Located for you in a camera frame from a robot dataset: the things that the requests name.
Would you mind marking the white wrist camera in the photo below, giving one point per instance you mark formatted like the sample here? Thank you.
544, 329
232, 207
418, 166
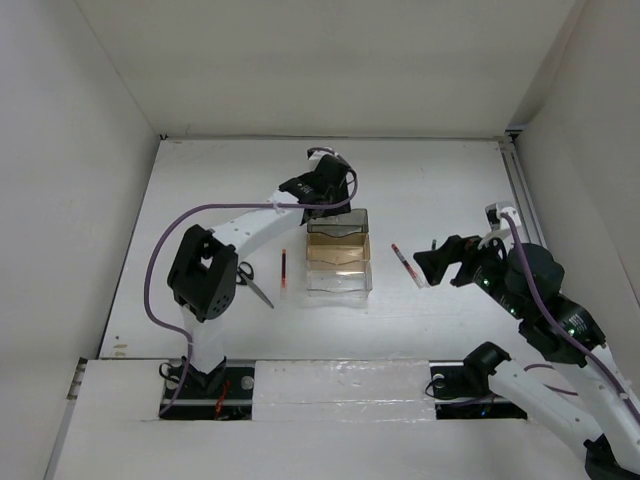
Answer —
316, 154
500, 216

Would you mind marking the black handled scissors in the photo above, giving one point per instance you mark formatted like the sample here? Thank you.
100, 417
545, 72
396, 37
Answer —
245, 276

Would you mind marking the clear plastic tray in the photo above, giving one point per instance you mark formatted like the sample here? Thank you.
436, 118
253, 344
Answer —
346, 280

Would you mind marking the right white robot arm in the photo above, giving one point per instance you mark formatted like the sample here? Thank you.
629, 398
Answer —
603, 432

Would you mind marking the red pen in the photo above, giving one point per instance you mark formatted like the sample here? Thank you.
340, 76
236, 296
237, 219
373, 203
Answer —
283, 274
420, 283

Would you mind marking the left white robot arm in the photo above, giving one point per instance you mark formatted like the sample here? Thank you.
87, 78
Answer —
203, 276

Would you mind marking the grey smoked plastic tray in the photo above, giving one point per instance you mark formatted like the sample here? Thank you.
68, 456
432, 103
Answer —
355, 221

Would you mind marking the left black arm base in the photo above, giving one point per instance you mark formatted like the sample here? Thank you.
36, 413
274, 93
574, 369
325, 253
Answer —
226, 394

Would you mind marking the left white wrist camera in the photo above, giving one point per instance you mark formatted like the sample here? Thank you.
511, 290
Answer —
316, 154

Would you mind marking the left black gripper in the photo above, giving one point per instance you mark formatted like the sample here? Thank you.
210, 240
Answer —
335, 211

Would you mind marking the aluminium rail right side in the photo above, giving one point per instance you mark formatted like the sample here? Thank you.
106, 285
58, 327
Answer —
522, 197

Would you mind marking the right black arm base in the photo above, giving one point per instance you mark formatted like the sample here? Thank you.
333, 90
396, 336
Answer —
460, 389

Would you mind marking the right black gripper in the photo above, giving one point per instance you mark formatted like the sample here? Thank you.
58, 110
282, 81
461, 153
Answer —
434, 262

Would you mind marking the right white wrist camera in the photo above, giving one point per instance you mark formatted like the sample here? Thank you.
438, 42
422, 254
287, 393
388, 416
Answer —
500, 216

